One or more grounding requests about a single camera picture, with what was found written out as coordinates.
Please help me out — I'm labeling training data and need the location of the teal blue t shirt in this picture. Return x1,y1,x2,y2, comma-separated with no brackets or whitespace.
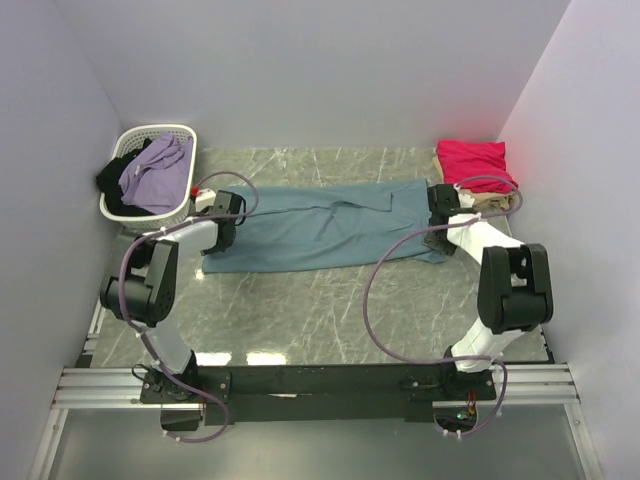
202,178,445,274

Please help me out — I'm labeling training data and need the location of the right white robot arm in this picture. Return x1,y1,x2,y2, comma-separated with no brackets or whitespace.
424,184,554,399

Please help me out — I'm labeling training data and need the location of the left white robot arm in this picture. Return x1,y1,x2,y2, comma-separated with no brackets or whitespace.
100,190,247,402

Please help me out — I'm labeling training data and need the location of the folded tan t shirt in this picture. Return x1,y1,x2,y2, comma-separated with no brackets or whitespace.
433,155,516,211

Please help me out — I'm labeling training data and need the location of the folded red t shirt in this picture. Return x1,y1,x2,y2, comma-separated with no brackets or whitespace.
435,140,519,194

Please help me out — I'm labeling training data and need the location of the lilac t shirt in basket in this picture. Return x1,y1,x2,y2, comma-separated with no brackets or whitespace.
119,132,194,215

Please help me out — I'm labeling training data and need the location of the white plastic laundry basket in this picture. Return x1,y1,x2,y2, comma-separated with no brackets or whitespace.
96,124,197,231

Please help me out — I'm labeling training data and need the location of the black garment in basket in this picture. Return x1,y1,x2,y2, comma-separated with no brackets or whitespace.
95,138,152,217

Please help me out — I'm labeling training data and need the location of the black base beam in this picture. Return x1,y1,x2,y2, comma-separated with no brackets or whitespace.
140,364,497,429

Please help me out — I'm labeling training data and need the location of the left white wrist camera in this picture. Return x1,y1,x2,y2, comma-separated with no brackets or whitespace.
190,186,216,212

